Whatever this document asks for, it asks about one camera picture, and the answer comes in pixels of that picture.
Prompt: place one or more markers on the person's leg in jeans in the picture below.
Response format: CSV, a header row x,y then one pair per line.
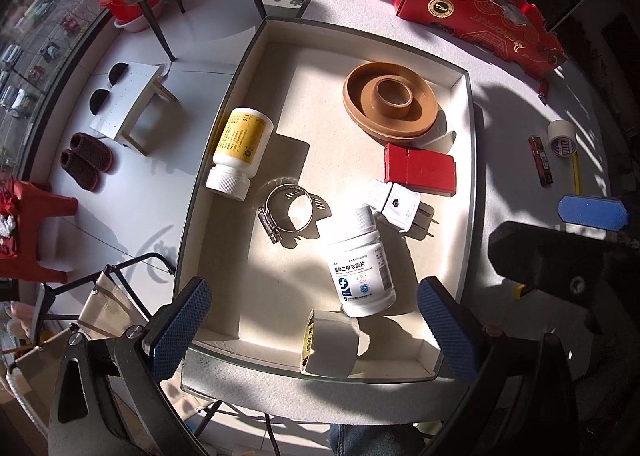
x,y
372,440

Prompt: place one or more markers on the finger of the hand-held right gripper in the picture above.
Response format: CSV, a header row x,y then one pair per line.
x,y
592,212

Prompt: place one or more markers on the red patterned bag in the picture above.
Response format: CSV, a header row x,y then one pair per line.
x,y
6,206

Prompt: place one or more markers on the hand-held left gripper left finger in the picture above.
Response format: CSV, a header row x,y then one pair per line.
x,y
182,326

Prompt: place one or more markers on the brown knitted slipper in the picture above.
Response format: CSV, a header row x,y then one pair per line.
x,y
92,150
80,170

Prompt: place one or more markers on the brown snack bar packet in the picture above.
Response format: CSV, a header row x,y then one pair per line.
x,y
541,160

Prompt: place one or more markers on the red plastic stool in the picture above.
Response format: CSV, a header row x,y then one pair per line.
x,y
45,236

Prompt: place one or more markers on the beige tote bag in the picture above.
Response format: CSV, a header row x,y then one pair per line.
x,y
107,306

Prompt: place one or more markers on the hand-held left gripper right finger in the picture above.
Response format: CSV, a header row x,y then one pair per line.
x,y
445,331

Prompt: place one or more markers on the brown round dish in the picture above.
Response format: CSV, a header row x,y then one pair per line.
x,y
365,100

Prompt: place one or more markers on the grey shallow tray box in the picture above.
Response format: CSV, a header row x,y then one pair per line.
x,y
280,286

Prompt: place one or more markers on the white low stool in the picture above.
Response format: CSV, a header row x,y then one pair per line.
x,y
132,95

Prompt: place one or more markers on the tape roll with yellow print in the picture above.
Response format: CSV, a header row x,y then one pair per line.
x,y
335,338

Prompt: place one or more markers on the beige masking tape roll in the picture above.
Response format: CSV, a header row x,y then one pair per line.
x,y
560,133

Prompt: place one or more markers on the white bottle with blue label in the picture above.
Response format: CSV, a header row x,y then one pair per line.
x,y
360,276

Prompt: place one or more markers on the white bottle with yellow label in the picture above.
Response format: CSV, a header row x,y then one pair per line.
x,y
240,140

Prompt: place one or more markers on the white plug adapter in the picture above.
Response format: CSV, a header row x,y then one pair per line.
x,y
400,206

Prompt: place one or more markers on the red rectangular case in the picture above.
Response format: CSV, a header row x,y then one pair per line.
x,y
420,169

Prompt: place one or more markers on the red cardboard fruit box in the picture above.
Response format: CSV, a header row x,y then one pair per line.
x,y
475,10

